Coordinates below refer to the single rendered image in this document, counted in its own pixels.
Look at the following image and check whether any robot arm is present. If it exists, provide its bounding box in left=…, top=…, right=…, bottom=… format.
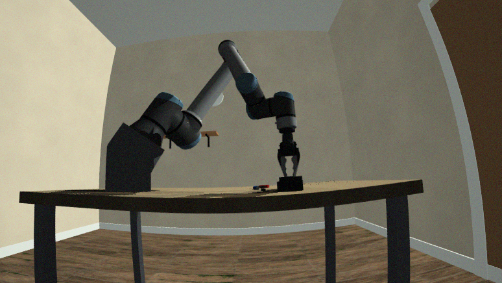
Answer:
left=129, top=40, right=297, bottom=149

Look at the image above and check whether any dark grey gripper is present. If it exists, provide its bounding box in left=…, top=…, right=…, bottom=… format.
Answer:
left=278, top=127, right=300, bottom=177

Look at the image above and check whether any black rack of bins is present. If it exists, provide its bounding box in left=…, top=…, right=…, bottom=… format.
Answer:
left=277, top=176, right=304, bottom=191

